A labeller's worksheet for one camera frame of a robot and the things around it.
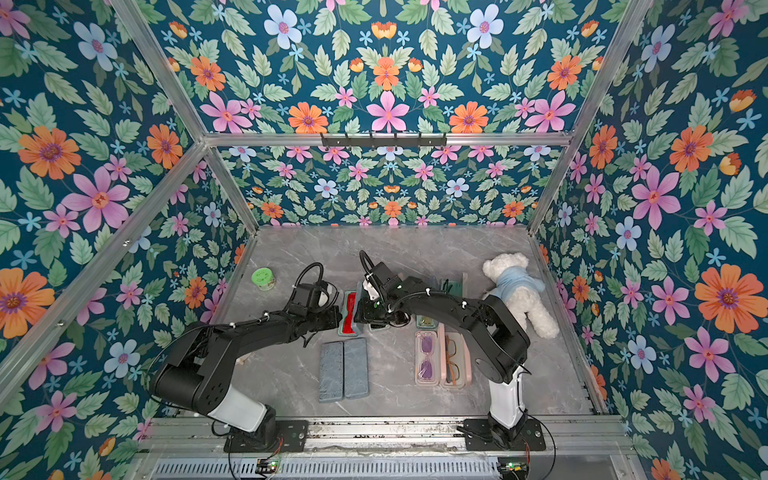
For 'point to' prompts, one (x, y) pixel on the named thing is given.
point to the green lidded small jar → (264, 278)
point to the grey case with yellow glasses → (356, 368)
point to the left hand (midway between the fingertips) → (346, 313)
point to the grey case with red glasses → (355, 324)
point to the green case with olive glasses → (426, 322)
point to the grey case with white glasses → (331, 372)
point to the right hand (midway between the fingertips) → (365, 312)
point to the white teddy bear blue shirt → (519, 286)
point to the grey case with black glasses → (378, 326)
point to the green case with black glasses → (459, 288)
